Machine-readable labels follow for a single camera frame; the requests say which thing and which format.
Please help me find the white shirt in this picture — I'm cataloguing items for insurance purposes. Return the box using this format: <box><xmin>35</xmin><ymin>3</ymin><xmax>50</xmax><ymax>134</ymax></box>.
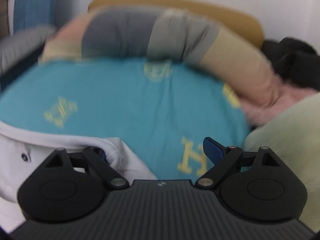
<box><xmin>1</xmin><ymin>122</ymin><xmax>156</xmax><ymax>233</ymax></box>

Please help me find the pale green cartoon quilt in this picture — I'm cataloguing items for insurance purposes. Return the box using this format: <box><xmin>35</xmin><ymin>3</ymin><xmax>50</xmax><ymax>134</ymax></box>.
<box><xmin>244</xmin><ymin>93</ymin><xmax>320</xmax><ymax>232</ymax></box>

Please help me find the pink fluffy cloth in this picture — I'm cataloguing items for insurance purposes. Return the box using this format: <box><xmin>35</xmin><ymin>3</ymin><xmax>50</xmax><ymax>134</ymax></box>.
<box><xmin>239</xmin><ymin>75</ymin><xmax>318</xmax><ymax>127</ymax></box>

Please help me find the teal bed sheet yellow print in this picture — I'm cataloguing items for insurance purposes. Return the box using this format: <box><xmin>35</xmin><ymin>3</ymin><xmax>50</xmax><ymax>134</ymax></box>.
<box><xmin>1</xmin><ymin>57</ymin><xmax>249</xmax><ymax>180</ymax></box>

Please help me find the black clothing pile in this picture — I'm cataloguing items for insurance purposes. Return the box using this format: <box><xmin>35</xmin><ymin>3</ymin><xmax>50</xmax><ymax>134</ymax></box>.
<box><xmin>261</xmin><ymin>37</ymin><xmax>319</xmax><ymax>90</ymax></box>

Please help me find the grey storage bag rim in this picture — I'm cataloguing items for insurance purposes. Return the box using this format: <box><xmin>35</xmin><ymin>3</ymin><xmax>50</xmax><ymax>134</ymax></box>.
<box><xmin>1</xmin><ymin>24</ymin><xmax>56</xmax><ymax>76</ymax></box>

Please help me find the wooden headboard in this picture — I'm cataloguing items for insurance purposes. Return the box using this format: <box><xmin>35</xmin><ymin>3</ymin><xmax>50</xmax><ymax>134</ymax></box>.
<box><xmin>88</xmin><ymin>0</ymin><xmax>265</xmax><ymax>48</ymax></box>

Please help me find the grey beige striped pillow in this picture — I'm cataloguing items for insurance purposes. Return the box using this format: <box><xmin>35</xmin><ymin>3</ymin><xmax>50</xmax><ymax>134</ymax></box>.
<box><xmin>40</xmin><ymin>7</ymin><xmax>280</xmax><ymax>107</ymax></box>

